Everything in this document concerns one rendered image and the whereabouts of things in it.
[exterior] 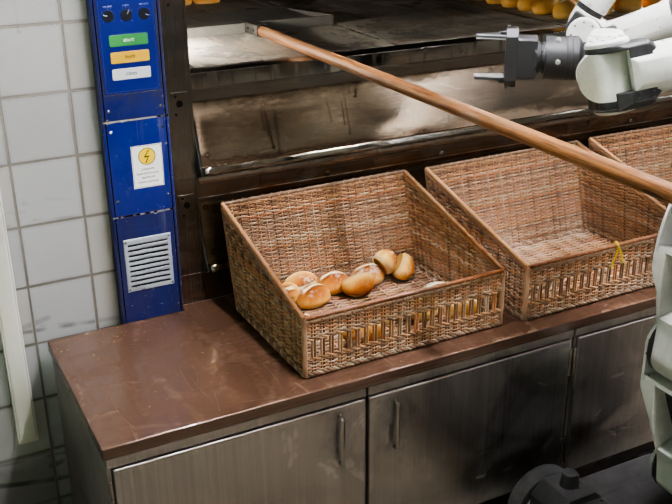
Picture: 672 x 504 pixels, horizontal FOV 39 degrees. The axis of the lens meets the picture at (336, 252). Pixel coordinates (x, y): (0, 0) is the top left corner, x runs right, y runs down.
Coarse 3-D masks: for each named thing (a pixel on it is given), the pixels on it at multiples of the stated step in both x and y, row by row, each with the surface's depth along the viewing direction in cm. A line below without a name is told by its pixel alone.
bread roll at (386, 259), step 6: (378, 252) 256; (384, 252) 254; (390, 252) 255; (378, 258) 254; (384, 258) 253; (390, 258) 254; (396, 258) 257; (378, 264) 257; (384, 264) 254; (390, 264) 254; (384, 270) 256; (390, 270) 256
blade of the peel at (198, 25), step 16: (192, 16) 303; (208, 16) 302; (224, 16) 302; (240, 16) 302; (256, 16) 302; (272, 16) 302; (288, 16) 302; (304, 16) 301; (320, 16) 288; (192, 32) 271; (208, 32) 273; (224, 32) 275; (240, 32) 277
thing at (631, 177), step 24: (312, 48) 242; (360, 72) 222; (384, 72) 215; (408, 96) 206; (432, 96) 197; (480, 120) 183; (504, 120) 178; (528, 144) 172; (552, 144) 166; (600, 168) 156; (624, 168) 152; (648, 192) 148
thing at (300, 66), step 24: (384, 48) 255; (408, 48) 255; (432, 48) 258; (456, 48) 261; (480, 48) 265; (504, 48) 268; (192, 72) 230; (216, 72) 232; (240, 72) 234; (264, 72) 237; (288, 72) 240; (312, 72) 244
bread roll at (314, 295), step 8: (304, 288) 243; (312, 288) 243; (320, 288) 244; (304, 296) 242; (312, 296) 242; (320, 296) 243; (328, 296) 245; (304, 304) 242; (312, 304) 242; (320, 304) 244
